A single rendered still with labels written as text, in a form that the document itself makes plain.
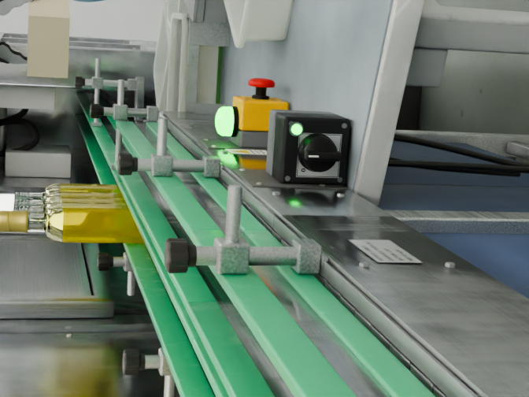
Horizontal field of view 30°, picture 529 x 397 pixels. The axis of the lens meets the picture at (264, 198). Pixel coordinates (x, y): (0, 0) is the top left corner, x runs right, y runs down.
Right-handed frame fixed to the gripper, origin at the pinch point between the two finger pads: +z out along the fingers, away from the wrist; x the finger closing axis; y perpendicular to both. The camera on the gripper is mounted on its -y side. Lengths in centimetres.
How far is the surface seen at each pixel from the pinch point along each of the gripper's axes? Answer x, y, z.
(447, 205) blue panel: -14, -87, 49
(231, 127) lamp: -9, -58, 27
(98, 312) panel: 26, -55, 10
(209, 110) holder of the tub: 9.0, -13.2, 32.1
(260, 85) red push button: -15, -56, 31
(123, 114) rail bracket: 8.5, -17.6, 15.5
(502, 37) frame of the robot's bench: -35, -84, 52
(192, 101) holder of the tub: 7.4, -12.6, 28.8
